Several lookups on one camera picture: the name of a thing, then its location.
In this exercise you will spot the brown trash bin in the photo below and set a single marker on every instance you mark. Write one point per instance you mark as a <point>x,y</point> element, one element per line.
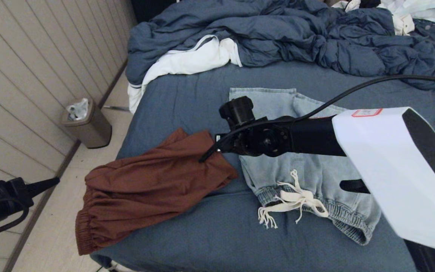
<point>92,130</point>

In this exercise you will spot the black garment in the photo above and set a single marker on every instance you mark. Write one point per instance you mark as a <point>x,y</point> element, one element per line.
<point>369,3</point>

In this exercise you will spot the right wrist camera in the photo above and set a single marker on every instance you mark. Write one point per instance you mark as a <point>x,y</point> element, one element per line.
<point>237,110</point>

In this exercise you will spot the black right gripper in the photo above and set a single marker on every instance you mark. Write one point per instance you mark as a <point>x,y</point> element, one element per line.
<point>263,138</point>

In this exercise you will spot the clear plastic bag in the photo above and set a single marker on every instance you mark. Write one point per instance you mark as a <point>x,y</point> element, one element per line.
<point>77,111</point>

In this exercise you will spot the crumpled blue duvet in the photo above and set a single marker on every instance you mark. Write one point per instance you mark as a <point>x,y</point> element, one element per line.
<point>278,30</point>

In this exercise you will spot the white clothes pile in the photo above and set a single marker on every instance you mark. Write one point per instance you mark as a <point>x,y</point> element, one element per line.
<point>410,11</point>

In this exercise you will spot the black furniture panel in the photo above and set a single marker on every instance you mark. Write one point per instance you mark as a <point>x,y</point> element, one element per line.
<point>149,9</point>

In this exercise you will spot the bed with blue sheet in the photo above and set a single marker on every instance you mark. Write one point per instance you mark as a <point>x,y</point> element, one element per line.
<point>202,234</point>

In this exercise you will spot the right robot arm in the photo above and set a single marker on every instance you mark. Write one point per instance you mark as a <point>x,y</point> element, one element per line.
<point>391,170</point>

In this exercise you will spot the brown shorts with white print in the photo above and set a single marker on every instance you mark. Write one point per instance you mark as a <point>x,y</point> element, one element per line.
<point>145,189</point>

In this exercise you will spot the light blue denim shorts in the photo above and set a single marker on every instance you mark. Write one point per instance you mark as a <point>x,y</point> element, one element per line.
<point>270,105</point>

